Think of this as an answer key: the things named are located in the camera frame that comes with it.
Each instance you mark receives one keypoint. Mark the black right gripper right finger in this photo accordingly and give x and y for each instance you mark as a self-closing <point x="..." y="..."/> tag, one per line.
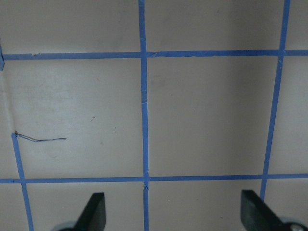
<point x="257" y="216"/>

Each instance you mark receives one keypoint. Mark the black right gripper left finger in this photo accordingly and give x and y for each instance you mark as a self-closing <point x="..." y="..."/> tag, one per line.
<point x="92" y="218"/>

